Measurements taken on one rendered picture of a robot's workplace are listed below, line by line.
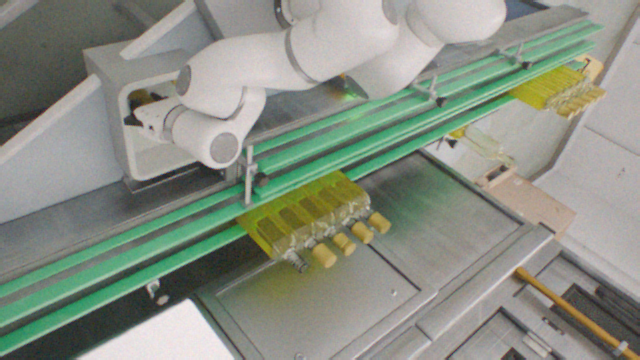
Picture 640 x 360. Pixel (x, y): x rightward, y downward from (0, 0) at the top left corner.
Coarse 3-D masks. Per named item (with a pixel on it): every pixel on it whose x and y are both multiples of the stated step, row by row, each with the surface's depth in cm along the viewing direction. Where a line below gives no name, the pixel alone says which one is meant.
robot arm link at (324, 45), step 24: (336, 0) 55; (360, 0) 54; (384, 0) 55; (312, 24) 59; (336, 24) 56; (360, 24) 55; (384, 24) 55; (312, 48) 59; (336, 48) 57; (360, 48) 57; (384, 48) 57; (312, 72) 61; (336, 72) 61
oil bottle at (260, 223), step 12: (240, 216) 109; (252, 216) 107; (264, 216) 107; (252, 228) 107; (264, 228) 104; (276, 228) 105; (264, 240) 104; (276, 240) 102; (288, 240) 103; (276, 252) 103
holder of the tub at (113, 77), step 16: (112, 64) 89; (128, 64) 90; (144, 64) 90; (160, 64) 91; (176, 64) 92; (112, 80) 85; (128, 80) 86; (112, 96) 88; (112, 112) 91; (112, 128) 95; (128, 176) 106; (160, 176) 107
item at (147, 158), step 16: (144, 80) 86; (160, 80) 87; (128, 112) 95; (128, 128) 89; (128, 144) 91; (144, 144) 102; (160, 144) 105; (128, 160) 94; (144, 160) 101; (160, 160) 102; (176, 160) 103; (192, 160) 104; (144, 176) 98
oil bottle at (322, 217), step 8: (288, 192) 114; (296, 192) 115; (304, 192) 115; (296, 200) 112; (304, 200) 113; (312, 200) 113; (304, 208) 111; (312, 208) 111; (320, 208) 111; (328, 208) 112; (312, 216) 109; (320, 216) 109; (328, 216) 110; (320, 224) 108; (328, 224) 109; (336, 224) 111; (320, 232) 109
